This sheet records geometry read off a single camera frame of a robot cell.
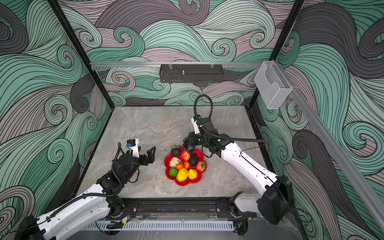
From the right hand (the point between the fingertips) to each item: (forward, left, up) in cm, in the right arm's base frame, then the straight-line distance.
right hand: (188, 136), depth 77 cm
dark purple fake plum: (-2, +8, -13) cm, 15 cm away
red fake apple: (-4, +2, -14) cm, 15 cm away
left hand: (-4, +21, -4) cm, 22 cm away
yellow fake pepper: (-14, -2, -17) cm, 22 cm away
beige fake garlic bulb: (-7, +8, -15) cm, 18 cm away
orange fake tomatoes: (-11, +5, -14) cm, 18 cm away
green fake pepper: (-14, +8, -14) cm, 21 cm away
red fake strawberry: (-10, -7, -14) cm, 19 cm away
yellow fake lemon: (-15, +3, -15) cm, 21 cm away
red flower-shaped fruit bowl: (-4, -7, -18) cm, 20 cm away
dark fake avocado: (-5, -3, -17) cm, 18 cm away
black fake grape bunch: (-2, +1, -5) cm, 5 cm away
